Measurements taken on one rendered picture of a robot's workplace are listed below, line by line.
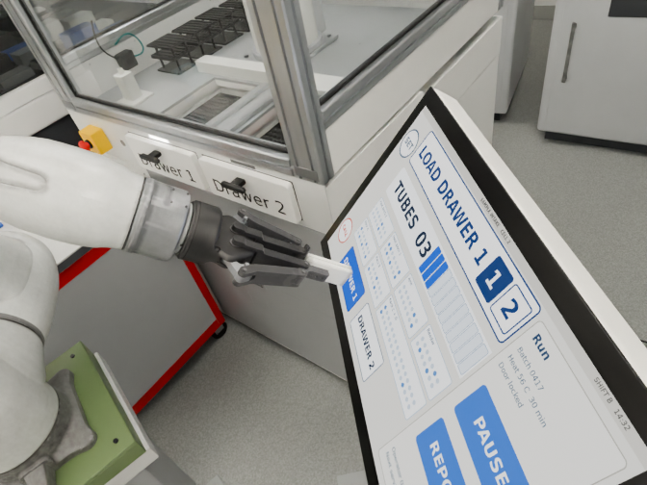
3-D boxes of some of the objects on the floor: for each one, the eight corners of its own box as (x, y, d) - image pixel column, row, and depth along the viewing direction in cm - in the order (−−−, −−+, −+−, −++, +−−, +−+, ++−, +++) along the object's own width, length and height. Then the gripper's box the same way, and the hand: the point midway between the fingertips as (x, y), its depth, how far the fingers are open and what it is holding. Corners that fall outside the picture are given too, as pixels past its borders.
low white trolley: (123, 455, 162) (-29, 329, 110) (38, 375, 194) (-111, 247, 142) (236, 332, 192) (158, 186, 140) (145, 280, 224) (55, 146, 172)
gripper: (188, 242, 50) (370, 293, 60) (195, 173, 60) (351, 228, 70) (167, 286, 54) (341, 328, 64) (177, 216, 64) (327, 262, 74)
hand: (325, 269), depth 66 cm, fingers closed
